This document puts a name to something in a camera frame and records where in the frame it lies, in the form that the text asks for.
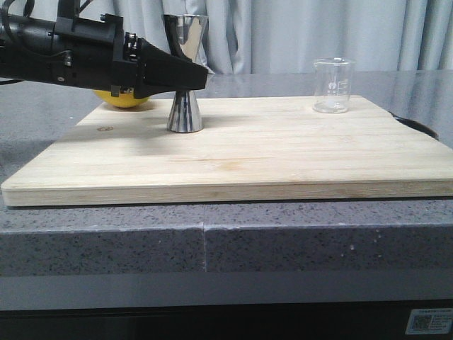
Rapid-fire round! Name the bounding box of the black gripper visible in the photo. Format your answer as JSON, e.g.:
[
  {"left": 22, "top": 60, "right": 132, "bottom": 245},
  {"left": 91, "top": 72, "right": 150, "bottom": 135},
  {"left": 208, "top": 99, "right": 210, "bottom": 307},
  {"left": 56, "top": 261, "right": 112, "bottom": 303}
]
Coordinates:
[{"left": 1, "top": 1, "right": 208, "bottom": 98}]

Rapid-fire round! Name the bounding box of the steel double jigger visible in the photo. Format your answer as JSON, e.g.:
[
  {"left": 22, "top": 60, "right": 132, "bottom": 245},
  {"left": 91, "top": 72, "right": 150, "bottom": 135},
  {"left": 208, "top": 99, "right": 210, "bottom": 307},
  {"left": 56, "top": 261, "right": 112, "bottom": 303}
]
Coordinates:
[{"left": 163, "top": 14, "right": 208, "bottom": 133}]

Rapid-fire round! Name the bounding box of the clear glass beaker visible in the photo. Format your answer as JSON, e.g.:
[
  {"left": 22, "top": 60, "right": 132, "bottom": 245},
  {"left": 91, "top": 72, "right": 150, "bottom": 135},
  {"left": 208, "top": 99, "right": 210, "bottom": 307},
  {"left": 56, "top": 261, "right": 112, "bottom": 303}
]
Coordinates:
[{"left": 312, "top": 57, "right": 355, "bottom": 113}]

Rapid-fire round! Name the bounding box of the yellow lemon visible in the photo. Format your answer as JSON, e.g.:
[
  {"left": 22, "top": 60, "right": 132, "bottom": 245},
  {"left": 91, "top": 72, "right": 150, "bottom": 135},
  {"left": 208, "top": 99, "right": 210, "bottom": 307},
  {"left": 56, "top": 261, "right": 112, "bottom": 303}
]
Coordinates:
[{"left": 93, "top": 90, "right": 149, "bottom": 108}]

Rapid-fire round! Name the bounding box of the grey curtain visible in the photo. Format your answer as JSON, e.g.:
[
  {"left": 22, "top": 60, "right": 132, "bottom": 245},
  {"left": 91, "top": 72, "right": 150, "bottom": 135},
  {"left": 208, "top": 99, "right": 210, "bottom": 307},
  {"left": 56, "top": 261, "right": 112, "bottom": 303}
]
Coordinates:
[{"left": 82, "top": 1, "right": 452, "bottom": 74}]

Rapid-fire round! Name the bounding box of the wooden cutting board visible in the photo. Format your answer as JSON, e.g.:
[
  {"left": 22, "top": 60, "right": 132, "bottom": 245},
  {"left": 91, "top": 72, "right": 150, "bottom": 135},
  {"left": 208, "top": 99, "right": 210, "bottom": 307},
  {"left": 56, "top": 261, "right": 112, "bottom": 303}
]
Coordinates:
[{"left": 1, "top": 96, "right": 452, "bottom": 207}]

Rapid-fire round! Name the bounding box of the white QR code label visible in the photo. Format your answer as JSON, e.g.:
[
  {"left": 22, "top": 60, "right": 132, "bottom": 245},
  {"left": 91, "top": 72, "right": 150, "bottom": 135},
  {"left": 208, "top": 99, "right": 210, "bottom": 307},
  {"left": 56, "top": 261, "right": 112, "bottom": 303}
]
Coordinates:
[{"left": 405, "top": 308, "right": 452, "bottom": 335}]

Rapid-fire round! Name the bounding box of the black cable on counter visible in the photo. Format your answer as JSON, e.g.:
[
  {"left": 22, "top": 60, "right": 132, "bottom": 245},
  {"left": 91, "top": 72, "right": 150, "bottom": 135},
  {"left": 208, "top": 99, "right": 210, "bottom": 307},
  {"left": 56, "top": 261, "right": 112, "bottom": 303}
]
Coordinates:
[{"left": 389, "top": 112, "right": 440, "bottom": 141}]

